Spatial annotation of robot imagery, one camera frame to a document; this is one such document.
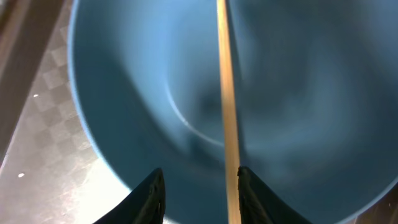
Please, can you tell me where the dark blue plate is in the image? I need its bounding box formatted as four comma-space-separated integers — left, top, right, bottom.
68, 0, 397, 223

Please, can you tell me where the wooden chopstick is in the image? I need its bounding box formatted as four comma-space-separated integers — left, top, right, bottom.
216, 0, 241, 224

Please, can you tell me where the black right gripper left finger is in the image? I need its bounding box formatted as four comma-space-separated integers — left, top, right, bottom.
94, 168, 165, 224

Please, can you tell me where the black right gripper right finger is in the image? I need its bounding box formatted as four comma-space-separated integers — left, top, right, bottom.
238, 166, 310, 224

